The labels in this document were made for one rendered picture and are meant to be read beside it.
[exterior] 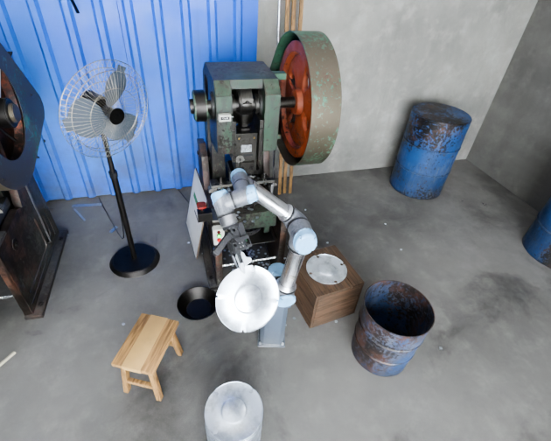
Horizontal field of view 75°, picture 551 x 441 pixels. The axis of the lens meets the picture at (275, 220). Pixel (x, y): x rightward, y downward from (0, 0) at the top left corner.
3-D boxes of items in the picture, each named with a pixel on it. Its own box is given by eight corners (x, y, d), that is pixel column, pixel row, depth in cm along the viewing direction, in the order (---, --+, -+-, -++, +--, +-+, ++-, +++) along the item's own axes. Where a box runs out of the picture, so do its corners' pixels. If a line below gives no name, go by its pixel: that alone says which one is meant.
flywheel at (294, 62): (307, 33, 247) (299, 135, 286) (279, 33, 242) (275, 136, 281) (356, 49, 189) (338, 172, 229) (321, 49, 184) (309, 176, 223)
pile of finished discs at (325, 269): (354, 277, 248) (354, 277, 248) (318, 289, 238) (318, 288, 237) (333, 250, 268) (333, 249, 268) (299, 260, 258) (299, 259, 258)
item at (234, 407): (275, 407, 181) (275, 406, 180) (234, 457, 162) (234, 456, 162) (233, 371, 194) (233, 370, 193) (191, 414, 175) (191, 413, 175)
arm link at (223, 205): (226, 186, 148) (207, 193, 148) (235, 212, 148) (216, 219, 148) (229, 188, 156) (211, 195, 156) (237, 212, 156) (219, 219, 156)
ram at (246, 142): (258, 173, 244) (260, 133, 225) (236, 175, 240) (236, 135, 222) (252, 161, 257) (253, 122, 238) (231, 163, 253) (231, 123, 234)
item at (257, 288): (283, 269, 160) (284, 269, 159) (272, 332, 159) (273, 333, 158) (221, 262, 148) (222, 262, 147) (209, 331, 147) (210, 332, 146)
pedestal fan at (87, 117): (174, 278, 282) (140, 68, 182) (84, 293, 265) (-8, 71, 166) (165, 191, 373) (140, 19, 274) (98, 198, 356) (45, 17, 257)
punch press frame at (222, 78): (275, 259, 284) (291, 89, 200) (221, 268, 273) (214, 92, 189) (252, 201, 343) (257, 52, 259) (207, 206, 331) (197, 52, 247)
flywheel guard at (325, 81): (329, 186, 232) (355, 51, 180) (287, 191, 224) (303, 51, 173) (282, 121, 308) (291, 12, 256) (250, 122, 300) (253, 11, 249)
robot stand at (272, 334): (284, 347, 241) (290, 305, 213) (257, 346, 241) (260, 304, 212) (283, 324, 256) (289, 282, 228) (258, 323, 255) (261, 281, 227)
